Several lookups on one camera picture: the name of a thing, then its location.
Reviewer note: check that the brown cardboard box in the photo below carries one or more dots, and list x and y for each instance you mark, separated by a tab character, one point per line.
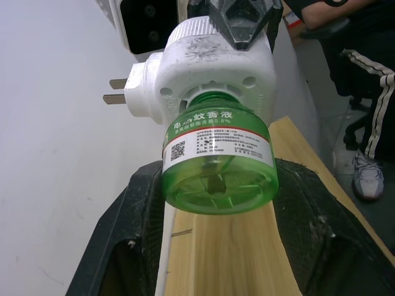
293	21

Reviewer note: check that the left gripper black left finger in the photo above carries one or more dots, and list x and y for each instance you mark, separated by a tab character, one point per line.
123	234

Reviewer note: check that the green liquid repellent bottle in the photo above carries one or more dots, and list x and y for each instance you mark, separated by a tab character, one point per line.
219	154

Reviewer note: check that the white mosquito repellent heater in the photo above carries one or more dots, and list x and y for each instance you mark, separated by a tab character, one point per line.
216	68

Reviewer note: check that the grey white sneaker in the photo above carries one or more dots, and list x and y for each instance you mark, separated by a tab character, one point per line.
368	180

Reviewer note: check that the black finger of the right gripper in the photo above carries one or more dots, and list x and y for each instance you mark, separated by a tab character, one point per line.
243	21

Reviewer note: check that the person in black tracksuit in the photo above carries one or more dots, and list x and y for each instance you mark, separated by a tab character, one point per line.
370	37

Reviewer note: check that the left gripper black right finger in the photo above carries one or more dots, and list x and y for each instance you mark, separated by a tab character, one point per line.
321	234

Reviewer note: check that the light wooden board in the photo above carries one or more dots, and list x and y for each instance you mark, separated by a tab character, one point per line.
231	253

